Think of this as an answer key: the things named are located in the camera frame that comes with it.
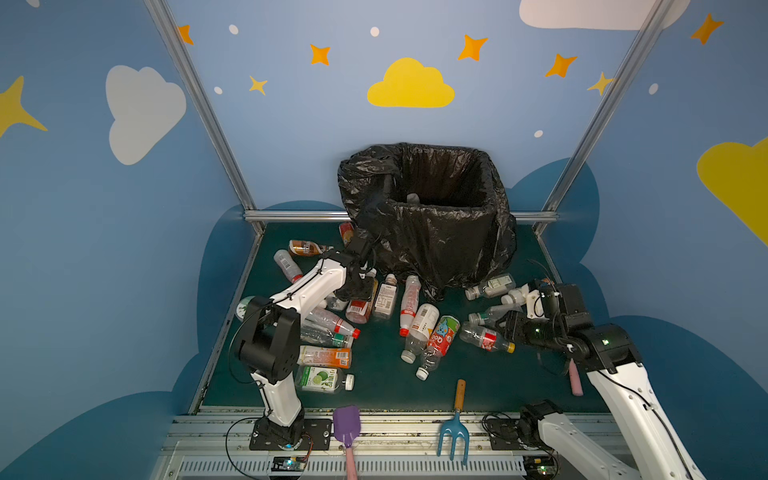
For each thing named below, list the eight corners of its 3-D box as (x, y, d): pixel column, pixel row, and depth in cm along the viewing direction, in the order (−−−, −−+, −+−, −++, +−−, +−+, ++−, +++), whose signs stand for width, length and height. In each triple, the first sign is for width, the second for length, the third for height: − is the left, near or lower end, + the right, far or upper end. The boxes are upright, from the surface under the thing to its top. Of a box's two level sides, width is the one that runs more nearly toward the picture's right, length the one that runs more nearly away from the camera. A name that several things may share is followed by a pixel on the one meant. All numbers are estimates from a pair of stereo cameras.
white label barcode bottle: (392, 356, 88) (392, 349, 84) (418, 306, 99) (420, 298, 95) (415, 368, 86) (416, 362, 82) (439, 315, 97) (441, 308, 93)
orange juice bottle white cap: (299, 367, 86) (295, 360, 82) (303, 351, 89) (299, 344, 85) (351, 371, 86) (349, 364, 82) (353, 355, 89) (351, 348, 85)
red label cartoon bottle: (413, 375, 85) (414, 369, 81) (438, 318, 97) (440, 311, 93) (437, 387, 83) (440, 382, 79) (460, 327, 95) (463, 320, 91)
